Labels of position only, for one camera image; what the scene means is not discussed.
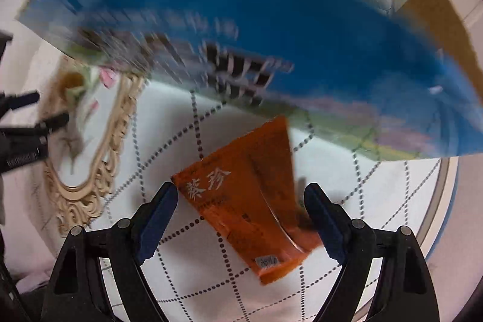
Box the blue flower print cardboard box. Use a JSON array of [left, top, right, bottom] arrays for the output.
[[15, 0, 483, 160]]

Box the orange snack packet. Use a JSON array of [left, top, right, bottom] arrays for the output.
[[171, 115, 325, 285]]

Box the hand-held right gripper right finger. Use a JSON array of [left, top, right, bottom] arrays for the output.
[[304, 182, 440, 322]]

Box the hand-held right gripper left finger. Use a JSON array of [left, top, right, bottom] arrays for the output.
[[41, 182, 179, 322]]

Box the white patterned tablecloth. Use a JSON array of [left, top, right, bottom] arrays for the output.
[[0, 20, 451, 322]]

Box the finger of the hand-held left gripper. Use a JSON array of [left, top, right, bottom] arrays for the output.
[[0, 113, 71, 142], [0, 91, 40, 113]]

